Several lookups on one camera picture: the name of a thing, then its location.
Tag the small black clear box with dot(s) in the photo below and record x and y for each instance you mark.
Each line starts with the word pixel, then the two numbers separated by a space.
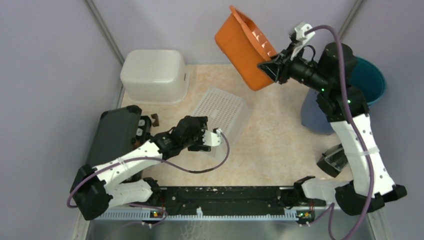
pixel 333 161

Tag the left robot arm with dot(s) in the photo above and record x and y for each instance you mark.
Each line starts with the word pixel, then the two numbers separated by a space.
pixel 95 189

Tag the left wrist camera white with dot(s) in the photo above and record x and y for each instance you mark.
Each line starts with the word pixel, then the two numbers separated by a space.
pixel 213 138

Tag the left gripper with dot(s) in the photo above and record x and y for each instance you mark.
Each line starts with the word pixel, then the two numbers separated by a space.
pixel 199 146

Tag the translucent white plastic tub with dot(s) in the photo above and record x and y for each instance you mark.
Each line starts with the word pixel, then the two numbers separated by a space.
pixel 155 76

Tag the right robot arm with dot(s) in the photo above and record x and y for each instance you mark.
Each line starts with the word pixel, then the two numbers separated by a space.
pixel 347 111

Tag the white perforated basket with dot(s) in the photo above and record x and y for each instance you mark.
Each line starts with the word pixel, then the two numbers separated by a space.
pixel 226 111

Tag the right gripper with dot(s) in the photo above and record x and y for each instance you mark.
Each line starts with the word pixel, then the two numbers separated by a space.
pixel 276 71

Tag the orange plastic tub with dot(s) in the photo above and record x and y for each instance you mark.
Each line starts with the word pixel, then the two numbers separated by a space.
pixel 245 46

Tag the blue bucket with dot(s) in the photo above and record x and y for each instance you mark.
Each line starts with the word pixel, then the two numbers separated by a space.
pixel 312 117

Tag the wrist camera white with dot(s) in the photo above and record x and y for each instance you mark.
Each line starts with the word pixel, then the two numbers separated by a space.
pixel 298 36
pixel 213 138

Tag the teal bucket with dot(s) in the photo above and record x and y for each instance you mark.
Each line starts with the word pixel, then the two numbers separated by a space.
pixel 369 79

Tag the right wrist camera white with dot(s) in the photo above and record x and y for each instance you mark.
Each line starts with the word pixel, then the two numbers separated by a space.
pixel 298 36

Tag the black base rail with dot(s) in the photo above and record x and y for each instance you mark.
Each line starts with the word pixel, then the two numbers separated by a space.
pixel 230 200

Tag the black case on left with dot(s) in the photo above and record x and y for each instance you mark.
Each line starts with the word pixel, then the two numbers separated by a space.
pixel 115 135

